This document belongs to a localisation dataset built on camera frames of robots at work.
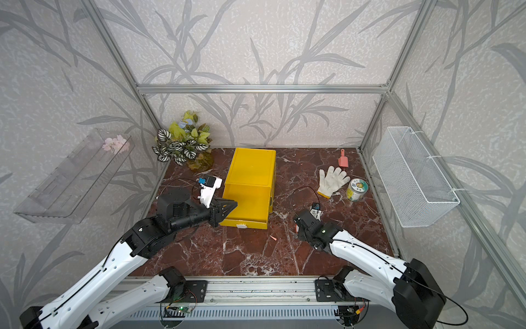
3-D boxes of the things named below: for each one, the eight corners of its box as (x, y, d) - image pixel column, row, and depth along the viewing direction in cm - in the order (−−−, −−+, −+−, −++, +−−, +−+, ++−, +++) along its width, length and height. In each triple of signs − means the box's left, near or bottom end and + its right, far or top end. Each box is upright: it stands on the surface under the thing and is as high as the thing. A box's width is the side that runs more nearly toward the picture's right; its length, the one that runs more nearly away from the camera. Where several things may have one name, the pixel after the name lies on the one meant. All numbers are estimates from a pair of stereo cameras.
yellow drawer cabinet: (234, 208, 97) (224, 181, 79) (241, 177, 109) (235, 147, 91) (272, 211, 96) (272, 184, 78) (276, 179, 108) (276, 149, 90)
